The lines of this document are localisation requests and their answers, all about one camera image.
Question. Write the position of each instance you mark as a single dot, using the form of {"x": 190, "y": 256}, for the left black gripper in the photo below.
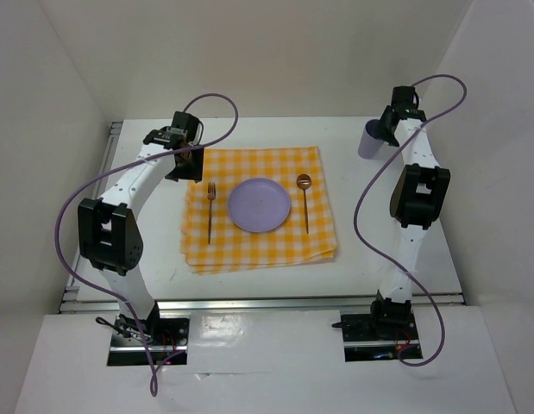
{"x": 194, "y": 173}

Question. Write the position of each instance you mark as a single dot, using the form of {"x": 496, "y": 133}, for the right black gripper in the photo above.
{"x": 390, "y": 139}

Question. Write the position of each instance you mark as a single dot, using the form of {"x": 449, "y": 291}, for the lilac cup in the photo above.
{"x": 372, "y": 139}

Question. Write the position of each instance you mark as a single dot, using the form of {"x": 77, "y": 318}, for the copper fork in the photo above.
{"x": 211, "y": 196}

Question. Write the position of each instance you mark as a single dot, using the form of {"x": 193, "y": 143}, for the lilac plate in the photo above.
{"x": 259, "y": 205}

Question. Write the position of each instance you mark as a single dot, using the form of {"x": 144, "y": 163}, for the yellow checkered cloth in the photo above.
{"x": 233, "y": 249}

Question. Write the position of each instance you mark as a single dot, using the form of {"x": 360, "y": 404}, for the copper spoon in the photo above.
{"x": 304, "y": 182}

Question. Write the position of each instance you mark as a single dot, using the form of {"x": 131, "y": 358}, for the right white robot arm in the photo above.
{"x": 415, "y": 204}

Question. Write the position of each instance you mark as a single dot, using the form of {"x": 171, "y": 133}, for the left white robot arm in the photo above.
{"x": 129, "y": 194}

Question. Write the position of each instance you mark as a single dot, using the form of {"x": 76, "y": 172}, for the aluminium left rail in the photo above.
{"x": 94, "y": 243}

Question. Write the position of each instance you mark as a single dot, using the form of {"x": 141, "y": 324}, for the aluminium rail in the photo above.
{"x": 73, "y": 306}
{"x": 94, "y": 243}

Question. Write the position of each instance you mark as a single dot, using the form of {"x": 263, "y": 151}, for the aluminium front rail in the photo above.
{"x": 73, "y": 306}

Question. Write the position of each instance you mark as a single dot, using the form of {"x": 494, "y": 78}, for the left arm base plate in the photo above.
{"x": 168, "y": 346}

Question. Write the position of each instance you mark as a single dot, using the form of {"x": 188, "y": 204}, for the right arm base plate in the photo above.
{"x": 362, "y": 342}

